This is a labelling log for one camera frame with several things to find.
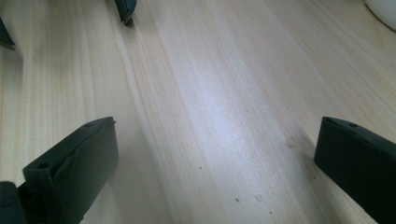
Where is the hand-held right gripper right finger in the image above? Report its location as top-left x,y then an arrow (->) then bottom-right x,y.
313,116 -> 396,224

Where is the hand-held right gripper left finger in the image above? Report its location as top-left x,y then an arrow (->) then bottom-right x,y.
22,116 -> 120,224

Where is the white pedal trash bin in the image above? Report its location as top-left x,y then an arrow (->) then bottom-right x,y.
364,0 -> 396,32

